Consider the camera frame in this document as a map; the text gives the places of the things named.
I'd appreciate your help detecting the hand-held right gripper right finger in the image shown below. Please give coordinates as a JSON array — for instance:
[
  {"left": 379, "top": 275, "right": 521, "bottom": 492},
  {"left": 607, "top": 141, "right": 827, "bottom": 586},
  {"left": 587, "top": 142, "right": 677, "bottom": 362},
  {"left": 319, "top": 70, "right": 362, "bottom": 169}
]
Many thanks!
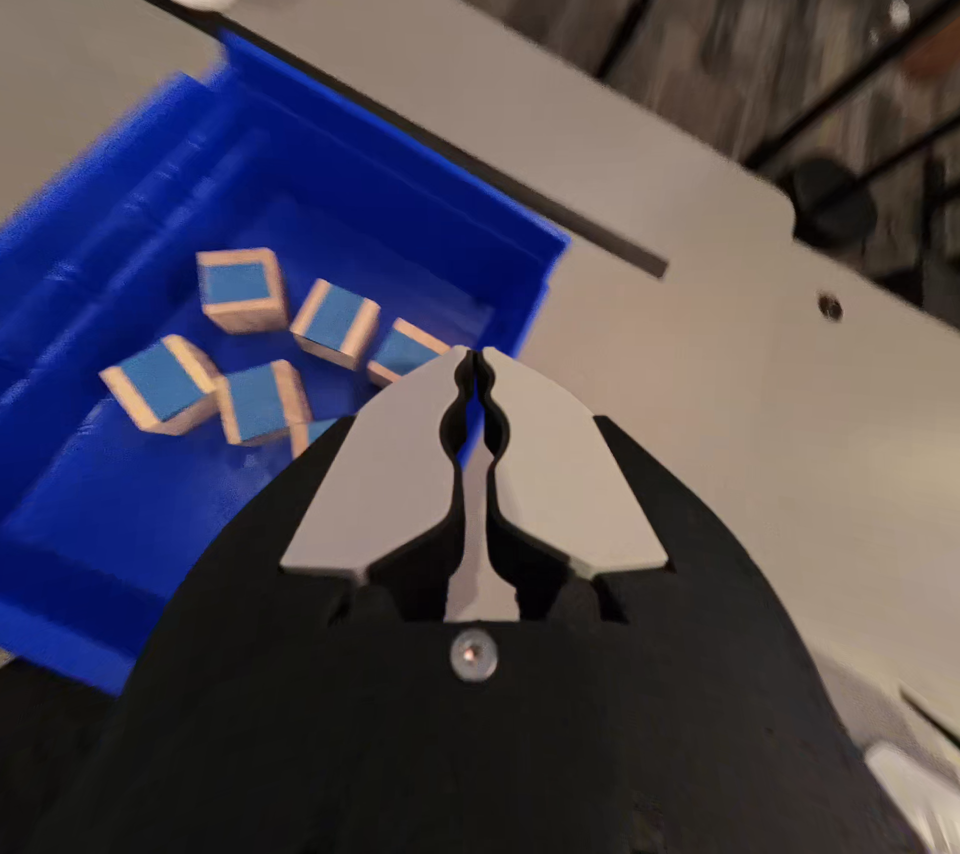
[{"left": 474, "top": 346, "right": 670, "bottom": 621}]

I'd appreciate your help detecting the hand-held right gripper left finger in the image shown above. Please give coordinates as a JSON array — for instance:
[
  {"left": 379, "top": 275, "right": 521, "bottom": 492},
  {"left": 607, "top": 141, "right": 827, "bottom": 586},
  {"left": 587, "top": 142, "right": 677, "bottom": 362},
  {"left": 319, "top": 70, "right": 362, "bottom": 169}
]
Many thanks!
[{"left": 279, "top": 346, "right": 475, "bottom": 621}]

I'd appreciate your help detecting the blue plastic bin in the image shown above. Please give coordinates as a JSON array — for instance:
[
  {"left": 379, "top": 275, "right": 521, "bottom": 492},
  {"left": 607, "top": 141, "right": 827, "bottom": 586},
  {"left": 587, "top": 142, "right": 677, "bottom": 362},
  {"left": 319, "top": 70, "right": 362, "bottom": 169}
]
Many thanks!
[{"left": 0, "top": 32, "right": 571, "bottom": 698}]

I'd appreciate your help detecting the black round stand base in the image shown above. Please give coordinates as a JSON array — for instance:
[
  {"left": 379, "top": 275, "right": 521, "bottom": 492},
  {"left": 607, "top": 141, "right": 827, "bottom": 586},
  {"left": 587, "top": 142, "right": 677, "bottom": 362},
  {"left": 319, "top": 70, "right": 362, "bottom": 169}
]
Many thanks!
[{"left": 791, "top": 158, "right": 877, "bottom": 240}]

